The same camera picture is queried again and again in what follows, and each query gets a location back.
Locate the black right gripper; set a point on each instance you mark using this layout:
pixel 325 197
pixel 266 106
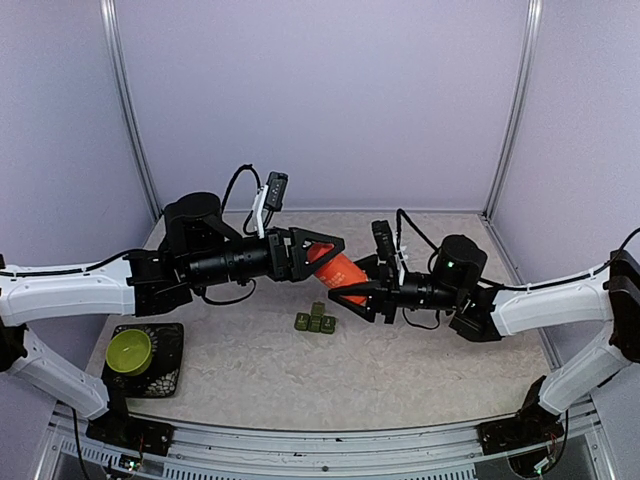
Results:
pixel 383 293

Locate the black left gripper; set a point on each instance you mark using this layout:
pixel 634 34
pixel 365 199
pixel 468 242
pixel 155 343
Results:
pixel 292 268

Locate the red bottle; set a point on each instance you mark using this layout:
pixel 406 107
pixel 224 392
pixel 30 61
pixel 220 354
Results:
pixel 340 272

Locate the green pill organizer box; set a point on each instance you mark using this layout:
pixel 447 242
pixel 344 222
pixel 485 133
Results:
pixel 316 320

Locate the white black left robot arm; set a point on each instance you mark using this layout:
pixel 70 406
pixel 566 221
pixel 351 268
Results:
pixel 198 250

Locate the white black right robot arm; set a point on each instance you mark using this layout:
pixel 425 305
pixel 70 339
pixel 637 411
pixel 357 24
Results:
pixel 483 311

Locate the black patterned square plate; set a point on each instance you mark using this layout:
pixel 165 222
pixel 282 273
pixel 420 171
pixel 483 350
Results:
pixel 160 378

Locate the green bowl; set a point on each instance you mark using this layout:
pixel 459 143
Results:
pixel 130 352

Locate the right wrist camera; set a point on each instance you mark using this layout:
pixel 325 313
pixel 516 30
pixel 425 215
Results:
pixel 384 239

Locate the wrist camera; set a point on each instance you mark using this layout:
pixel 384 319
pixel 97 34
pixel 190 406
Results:
pixel 277 183
pixel 384 239

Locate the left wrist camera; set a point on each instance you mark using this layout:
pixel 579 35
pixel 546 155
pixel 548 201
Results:
pixel 277 183

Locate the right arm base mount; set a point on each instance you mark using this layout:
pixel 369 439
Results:
pixel 530 425

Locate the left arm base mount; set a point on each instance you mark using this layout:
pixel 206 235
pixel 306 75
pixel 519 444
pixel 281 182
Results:
pixel 146 436

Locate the right aluminium frame post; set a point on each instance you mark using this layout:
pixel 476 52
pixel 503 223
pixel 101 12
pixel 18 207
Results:
pixel 525 66

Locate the aluminium frame post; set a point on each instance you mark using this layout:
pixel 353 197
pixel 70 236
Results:
pixel 525 66
pixel 117 58

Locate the front aluminium rail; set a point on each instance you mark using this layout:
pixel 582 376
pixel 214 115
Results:
pixel 201 451

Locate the left aluminium frame post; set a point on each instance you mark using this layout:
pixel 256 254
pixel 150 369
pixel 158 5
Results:
pixel 117 58

